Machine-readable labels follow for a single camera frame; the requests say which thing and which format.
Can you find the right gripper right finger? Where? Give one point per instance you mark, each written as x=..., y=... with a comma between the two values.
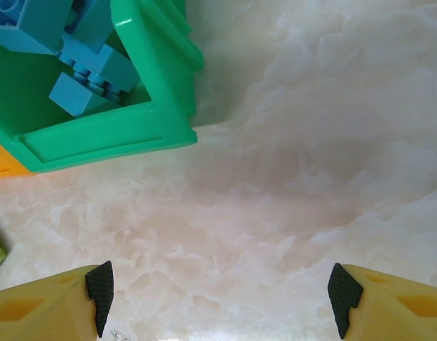
x=399, y=312

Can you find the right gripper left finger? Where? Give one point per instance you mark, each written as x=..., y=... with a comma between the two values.
x=44, y=312

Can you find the orange plastic bin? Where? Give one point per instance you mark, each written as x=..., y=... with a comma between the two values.
x=1, y=163

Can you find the green plastic bin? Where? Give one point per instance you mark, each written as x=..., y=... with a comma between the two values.
x=97, y=138

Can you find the small blue lego brick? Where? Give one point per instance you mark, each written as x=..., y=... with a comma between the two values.
x=76, y=97

